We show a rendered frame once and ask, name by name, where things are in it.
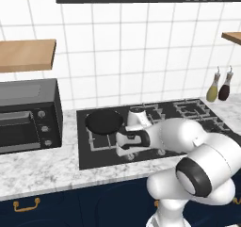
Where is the navy cupboard door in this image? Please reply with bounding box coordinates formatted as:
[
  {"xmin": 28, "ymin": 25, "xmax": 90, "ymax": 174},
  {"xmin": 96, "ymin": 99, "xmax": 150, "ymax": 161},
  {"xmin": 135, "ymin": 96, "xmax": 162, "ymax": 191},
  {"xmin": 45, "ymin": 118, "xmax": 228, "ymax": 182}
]
[
  {"xmin": 77, "ymin": 175, "xmax": 161, "ymax": 227},
  {"xmin": 183, "ymin": 169, "xmax": 241, "ymax": 227}
]

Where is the black frying pan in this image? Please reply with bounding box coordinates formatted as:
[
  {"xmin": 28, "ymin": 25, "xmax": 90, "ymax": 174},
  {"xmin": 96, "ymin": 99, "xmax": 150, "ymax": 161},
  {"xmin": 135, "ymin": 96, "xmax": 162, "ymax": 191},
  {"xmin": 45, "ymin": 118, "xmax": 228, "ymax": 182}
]
[{"xmin": 84, "ymin": 108, "xmax": 127, "ymax": 136}]

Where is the toaster oven door handle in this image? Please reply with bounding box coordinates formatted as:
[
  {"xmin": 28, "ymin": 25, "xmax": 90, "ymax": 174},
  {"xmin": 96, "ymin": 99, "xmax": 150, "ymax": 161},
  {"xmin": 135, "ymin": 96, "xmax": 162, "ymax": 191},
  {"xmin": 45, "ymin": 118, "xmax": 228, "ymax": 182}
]
[{"xmin": 0, "ymin": 110, "xmax": 34, "ymax": 122}]

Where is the dark vinegar bottle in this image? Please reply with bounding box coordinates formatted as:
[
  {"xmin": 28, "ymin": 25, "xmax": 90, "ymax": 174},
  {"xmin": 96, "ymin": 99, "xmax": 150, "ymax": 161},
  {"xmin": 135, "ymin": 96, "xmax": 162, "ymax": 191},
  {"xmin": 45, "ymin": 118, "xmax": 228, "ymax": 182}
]
[{"xmin": 217, "ymin": 65, "xmax": 235, "ymax": 102}]

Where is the gold drawer handle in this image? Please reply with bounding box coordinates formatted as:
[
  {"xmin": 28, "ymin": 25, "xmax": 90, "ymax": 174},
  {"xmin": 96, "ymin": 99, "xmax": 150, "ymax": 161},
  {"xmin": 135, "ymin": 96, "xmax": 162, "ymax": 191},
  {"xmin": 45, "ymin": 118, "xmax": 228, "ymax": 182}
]
[{"xmin": 12, "ymin": 197, "xmax": 41, "ymax": 213}]

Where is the black gas hob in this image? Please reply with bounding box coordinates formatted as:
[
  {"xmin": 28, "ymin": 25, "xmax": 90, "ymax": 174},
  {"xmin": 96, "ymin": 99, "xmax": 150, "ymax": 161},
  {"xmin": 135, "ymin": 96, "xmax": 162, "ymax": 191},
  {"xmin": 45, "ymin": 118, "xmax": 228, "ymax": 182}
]
[{"xmin": 75, "ymin": 98, "xmax": 235, "ymax": 171}]

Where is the wide wooden wall shelf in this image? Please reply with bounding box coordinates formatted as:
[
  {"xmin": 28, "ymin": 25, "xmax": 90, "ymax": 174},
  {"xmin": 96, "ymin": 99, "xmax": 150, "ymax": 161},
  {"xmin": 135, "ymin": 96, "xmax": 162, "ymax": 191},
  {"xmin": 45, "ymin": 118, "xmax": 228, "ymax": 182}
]
[{"xmin": 0, "ymin": 39, "xmax": 57, "ymax": 73}]

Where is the yellow oil bottle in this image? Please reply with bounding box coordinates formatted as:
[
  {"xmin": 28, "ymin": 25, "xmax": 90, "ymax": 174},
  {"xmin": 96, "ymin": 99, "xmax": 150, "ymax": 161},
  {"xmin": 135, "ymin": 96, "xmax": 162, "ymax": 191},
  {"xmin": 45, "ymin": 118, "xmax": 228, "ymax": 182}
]
[{"xmin": 205, "ymin": 66, "xmax": 222, "ymax": 104}]

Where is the navy drawer front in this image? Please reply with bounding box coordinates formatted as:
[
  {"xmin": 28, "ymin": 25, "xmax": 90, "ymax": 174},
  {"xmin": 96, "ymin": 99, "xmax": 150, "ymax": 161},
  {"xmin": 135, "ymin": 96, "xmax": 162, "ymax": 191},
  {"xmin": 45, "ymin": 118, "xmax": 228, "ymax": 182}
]
[{"xmin": 0, "ymin": 188, "xmax": 81, "ymax": 227}]

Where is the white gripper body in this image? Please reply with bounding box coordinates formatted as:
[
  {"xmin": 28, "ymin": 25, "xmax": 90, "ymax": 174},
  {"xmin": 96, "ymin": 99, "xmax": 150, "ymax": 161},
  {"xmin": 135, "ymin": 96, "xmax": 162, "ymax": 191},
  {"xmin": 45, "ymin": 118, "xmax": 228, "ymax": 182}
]
[{"xmin": 115, "ymin": 132, "xmax": 141, "ymax": 158}]

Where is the small wooden wall shelf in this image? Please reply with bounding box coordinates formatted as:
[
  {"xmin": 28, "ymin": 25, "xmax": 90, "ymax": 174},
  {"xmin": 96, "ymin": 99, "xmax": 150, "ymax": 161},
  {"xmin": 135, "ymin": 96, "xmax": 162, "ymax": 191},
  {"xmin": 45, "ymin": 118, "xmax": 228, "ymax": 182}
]
[{"xmin": 220, "ymin": 31, "xmax": 241, "ymax": 47}]

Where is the black toaster oven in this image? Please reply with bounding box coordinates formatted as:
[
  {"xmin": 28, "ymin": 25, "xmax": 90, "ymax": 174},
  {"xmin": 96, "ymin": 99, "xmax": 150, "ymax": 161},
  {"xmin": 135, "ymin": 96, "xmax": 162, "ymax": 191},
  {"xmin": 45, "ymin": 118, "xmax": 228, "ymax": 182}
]
[{"xmin": 0, "ymin": 77, "xmax": 64, "ymax": 155}]

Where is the toaster oven glass door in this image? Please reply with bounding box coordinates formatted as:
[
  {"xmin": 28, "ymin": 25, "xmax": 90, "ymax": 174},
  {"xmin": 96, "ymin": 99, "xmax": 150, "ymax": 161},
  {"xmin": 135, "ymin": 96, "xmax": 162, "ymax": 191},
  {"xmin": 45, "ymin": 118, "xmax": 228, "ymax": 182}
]
[{"xmin": 0, "ymin": 110, "xmax": 42, "ymax": 154}]

